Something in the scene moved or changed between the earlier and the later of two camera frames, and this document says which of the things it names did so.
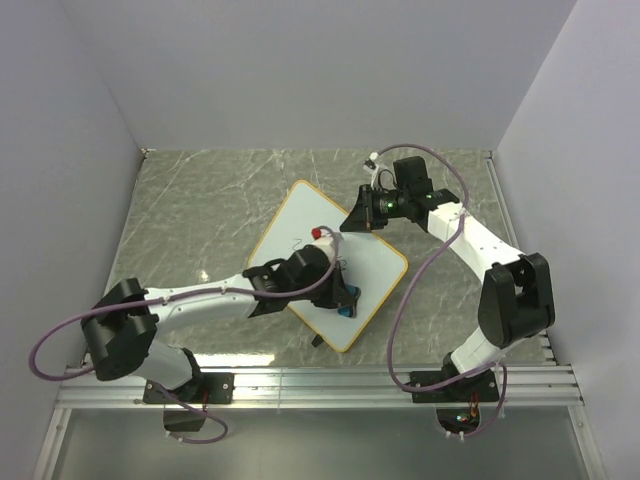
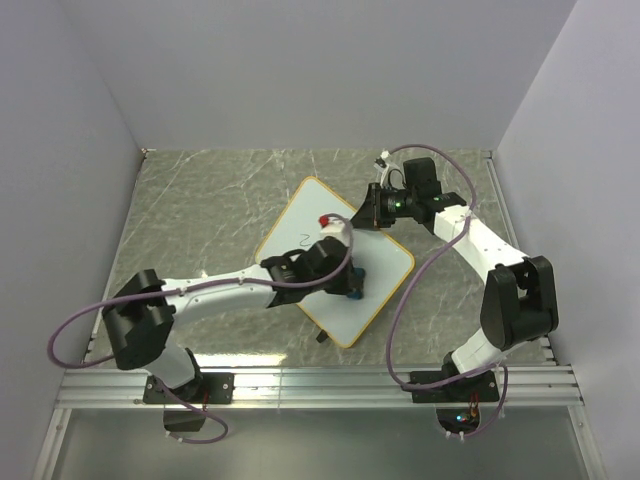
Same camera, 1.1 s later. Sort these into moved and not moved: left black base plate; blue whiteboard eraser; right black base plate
Moved: blue whiteboard eraser
Not moved: left black base plate; right black base plate
